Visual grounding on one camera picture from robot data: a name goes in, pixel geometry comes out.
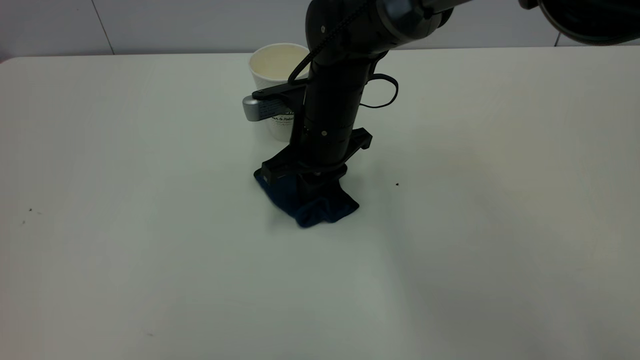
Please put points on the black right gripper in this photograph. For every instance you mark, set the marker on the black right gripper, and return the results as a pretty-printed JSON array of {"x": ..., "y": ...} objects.
[{"x": 322, "y": 150}]

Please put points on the dark blue cleaning cloth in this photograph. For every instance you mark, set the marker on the dark blue cleaning cloth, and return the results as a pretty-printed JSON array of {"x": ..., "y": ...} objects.
[{"x": 320, "y": 212}]

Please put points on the white paper coffee cup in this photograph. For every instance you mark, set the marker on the white paper coffee cup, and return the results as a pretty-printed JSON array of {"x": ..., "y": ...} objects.
[{"x": 272, "y": 62}]

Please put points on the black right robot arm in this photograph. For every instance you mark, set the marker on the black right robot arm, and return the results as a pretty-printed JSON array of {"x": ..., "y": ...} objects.
[{"x": 335, "y": 90}]

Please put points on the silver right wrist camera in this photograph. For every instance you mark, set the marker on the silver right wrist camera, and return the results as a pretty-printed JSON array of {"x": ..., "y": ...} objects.
[{"x": 260, "y": 107}]

